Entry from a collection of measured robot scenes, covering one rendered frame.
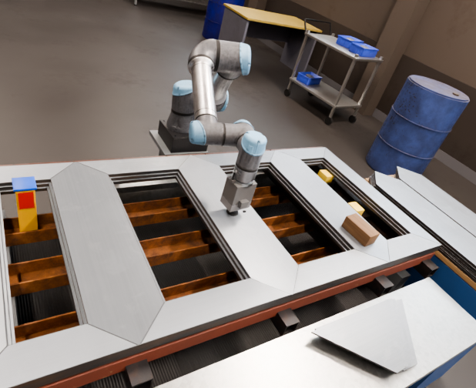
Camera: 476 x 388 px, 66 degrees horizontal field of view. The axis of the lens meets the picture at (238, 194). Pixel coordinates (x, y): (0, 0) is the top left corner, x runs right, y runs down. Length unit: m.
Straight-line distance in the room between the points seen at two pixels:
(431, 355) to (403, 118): 2.85
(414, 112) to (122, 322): 3.39
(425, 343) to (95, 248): 1.05
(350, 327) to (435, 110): 2.92
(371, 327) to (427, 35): 4.64
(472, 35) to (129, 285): 4.79
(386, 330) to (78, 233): 0.95
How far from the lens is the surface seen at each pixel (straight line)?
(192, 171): 1.44
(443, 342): 1.44
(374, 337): 1.22
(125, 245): 1.09
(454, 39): 5.32
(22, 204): 1.27
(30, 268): 1.26
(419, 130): 3.91
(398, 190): 1.90
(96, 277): 1.02
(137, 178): 1.39
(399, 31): 5.48
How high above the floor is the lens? 1.63
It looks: 34 degrees down
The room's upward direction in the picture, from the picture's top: 18 degrees clockwise
